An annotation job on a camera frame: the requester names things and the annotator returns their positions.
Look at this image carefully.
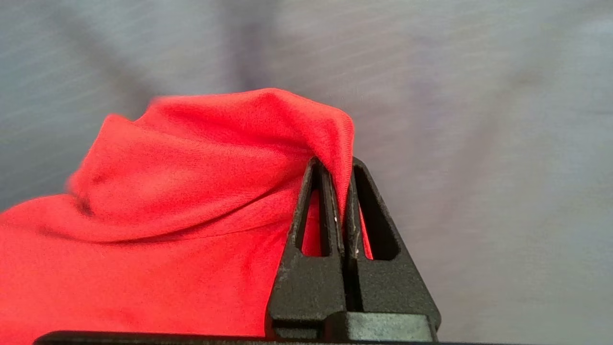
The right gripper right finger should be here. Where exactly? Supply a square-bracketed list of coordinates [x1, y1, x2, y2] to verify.
[346, 156, 442, 342]

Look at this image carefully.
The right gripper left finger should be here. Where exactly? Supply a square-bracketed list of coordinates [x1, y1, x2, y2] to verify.
[266, 157, 346, 340]

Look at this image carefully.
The red printed t-shirt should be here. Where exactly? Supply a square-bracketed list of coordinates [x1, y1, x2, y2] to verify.
[0, 88, 374, 340]

